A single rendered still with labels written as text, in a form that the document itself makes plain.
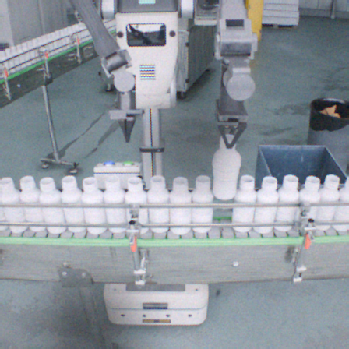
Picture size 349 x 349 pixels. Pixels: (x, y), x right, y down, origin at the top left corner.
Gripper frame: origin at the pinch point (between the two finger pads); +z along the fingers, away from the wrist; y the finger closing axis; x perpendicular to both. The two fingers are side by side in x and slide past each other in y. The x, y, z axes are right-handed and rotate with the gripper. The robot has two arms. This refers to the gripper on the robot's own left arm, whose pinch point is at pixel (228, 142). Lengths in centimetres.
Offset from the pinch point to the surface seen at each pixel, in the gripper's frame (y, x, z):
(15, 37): 537, 289, 70
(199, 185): -0.5, 6.8, 12.3
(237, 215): -1.3, -4.1, 21.8
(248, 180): 2.4, -6.6, 12.7
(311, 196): -2.1, -23.6, 15.1
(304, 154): 60, -44, 37
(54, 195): -1.0, 45.5, 15.3
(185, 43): 363, 3, 53
